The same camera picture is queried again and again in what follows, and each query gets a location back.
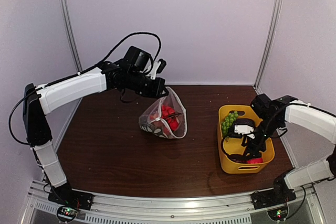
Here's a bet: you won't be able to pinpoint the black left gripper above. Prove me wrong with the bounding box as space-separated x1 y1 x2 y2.
127 70 169 98

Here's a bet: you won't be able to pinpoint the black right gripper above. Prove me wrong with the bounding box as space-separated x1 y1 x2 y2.
241 116 283 161

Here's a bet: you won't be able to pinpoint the red toy cherries bunch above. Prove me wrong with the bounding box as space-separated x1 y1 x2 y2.
160 105 182 132

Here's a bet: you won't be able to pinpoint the clear polka dot zip bag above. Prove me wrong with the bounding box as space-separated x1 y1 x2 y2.
138 87 187 139

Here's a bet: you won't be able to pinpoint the purple toy eggplant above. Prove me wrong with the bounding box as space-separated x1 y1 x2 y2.
234 118 256 128

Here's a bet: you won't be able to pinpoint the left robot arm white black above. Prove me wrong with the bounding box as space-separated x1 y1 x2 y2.
23 46 169 205

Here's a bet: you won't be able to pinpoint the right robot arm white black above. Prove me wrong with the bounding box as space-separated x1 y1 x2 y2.
243 93 335 204

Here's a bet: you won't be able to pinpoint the pink toy fruit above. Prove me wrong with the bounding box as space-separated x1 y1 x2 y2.
247 157 263 164

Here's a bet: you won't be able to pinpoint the dark red toy beet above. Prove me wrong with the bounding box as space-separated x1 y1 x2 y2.
228 154 247 164

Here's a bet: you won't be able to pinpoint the yellow plastic basket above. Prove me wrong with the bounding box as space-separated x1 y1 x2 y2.
217 105 275 174

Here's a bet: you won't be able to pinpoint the green toy grapes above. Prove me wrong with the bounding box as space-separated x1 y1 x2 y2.
221 111 239 137

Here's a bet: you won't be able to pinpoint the right circuit board with leds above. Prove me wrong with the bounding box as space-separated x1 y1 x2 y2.
267 208 288 222

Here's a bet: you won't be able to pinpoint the circuit board with leds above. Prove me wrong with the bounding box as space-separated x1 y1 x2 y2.
56 206 78 222
267 208 288 222

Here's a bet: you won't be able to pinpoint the left circuit board with leds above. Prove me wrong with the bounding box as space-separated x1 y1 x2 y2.
56 206 78 222

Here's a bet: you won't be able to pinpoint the black right camera cable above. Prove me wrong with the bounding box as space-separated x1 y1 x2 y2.
221 133 247 161

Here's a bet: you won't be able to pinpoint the black camera cable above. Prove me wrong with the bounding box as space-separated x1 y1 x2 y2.
221 133 247 161
34 32 162 88

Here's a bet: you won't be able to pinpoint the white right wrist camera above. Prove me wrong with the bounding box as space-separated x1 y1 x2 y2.
230 124 255 139

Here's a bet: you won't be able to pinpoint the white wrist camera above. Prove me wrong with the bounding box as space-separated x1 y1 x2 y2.
230 124 255 139
148 59 166 80

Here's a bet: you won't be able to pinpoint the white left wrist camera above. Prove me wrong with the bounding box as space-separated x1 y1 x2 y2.
148 59 166 80

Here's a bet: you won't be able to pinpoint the black left camera cable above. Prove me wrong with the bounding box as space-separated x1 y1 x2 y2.
34 32 162 88

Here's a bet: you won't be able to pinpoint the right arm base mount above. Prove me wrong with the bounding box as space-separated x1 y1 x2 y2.
251 185 296 210

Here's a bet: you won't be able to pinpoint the front aluminium rail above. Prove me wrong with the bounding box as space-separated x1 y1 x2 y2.
18 180 326 223

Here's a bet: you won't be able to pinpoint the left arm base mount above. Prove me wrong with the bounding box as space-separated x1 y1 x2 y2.
48 185 93 210

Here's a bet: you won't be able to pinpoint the left aluminium frame post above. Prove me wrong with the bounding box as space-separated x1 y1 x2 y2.
60 0 83 72

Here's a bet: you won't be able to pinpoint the aluminium frame post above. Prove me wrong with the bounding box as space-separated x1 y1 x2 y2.
60 0 83 72
254 0 283 93

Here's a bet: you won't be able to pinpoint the right aluminium frame post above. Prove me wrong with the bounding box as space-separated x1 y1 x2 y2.
254 0 283 93

